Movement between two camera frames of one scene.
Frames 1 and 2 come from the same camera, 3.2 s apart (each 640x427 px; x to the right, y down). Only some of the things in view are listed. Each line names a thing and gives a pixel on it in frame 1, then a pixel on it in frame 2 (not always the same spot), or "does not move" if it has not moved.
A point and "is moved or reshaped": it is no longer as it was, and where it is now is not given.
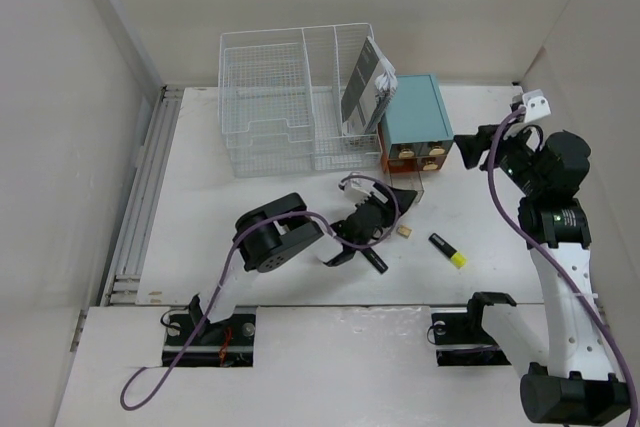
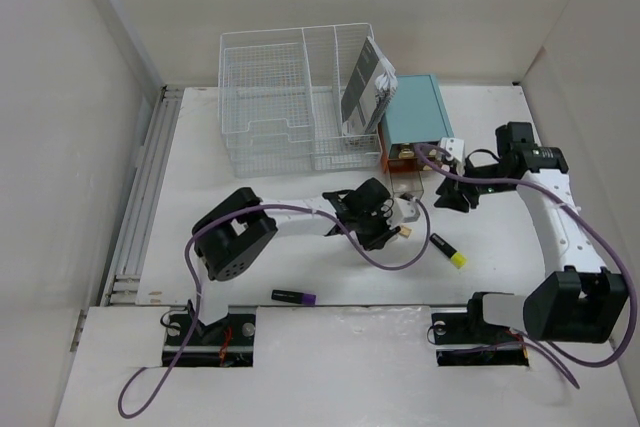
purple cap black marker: (374, 259) is moved or reshaped
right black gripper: (471, 146) -> (452, 191)
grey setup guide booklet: (369, 92) does not move
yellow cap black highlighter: (457, 258) does not move
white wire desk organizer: (281, 97) does not move
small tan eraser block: (403, 231) does not move
